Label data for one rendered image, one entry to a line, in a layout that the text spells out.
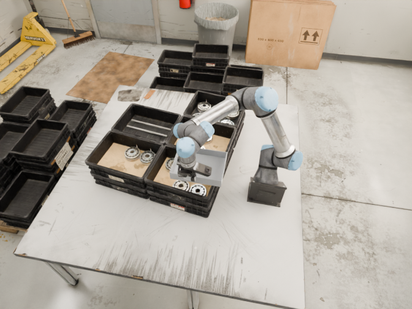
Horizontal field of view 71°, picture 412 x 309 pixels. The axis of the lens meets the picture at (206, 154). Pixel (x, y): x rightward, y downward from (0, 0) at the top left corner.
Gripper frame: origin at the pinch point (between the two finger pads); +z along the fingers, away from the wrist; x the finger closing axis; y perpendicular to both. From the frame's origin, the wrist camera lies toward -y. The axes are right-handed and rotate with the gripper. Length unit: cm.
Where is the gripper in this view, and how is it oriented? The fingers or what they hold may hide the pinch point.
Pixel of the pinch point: (195, 178)
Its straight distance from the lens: 149.1
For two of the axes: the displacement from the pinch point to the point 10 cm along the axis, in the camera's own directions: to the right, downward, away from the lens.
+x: -1.2, 8.8, -4.5
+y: -9.9, -0.9, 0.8
